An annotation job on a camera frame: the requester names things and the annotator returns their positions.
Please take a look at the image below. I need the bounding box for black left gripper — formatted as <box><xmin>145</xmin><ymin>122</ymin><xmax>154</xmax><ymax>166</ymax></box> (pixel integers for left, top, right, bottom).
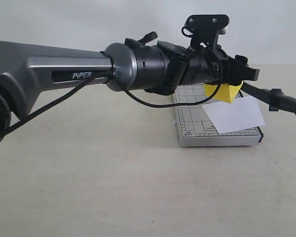
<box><xmin>185</xmin><ymin>45</ymin><xmax>260</xmax><ymax>85</ymax></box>

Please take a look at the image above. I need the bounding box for yellow cube block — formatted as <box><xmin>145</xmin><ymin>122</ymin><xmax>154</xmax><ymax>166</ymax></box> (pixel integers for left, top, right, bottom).
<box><xmin>203</xmin><ymin>83</ymin><xmax>243</xmax><ymax>104</ymax></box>

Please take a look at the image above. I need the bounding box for white paper sheet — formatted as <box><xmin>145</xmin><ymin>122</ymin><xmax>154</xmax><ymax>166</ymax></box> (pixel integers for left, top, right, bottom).
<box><xmin>202</xmin><ymin>96</ymin><xmax>265</xmax><ymax>134</ymax></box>

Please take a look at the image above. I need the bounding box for black cutter blade arm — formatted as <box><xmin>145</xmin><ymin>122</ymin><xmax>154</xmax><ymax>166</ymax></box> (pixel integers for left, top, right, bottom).
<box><xmin>241</xmin><ymin>83</ymin><xmax>296</xmax><ymax>115</ymax></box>

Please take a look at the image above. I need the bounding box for grey paper cutter base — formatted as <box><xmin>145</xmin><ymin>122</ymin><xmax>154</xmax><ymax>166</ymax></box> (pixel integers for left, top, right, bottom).
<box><xmin>172</xmin><ymin>84</ymin><xmax>264</xmax><ymax>147</ymax></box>

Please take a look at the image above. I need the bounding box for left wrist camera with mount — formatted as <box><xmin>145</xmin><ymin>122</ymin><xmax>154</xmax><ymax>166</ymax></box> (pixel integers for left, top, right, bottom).
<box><xmin>181</xmin><ymin>14</ymin><xmax>230</xmax><ymax>50</ymax></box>

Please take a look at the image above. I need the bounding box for black camera cable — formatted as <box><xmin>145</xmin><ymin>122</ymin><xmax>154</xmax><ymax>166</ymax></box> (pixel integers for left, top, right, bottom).
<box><xmin>0</xmin><ymin>44</ymin><xmax>225</xmax><ymax>149</ymax></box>

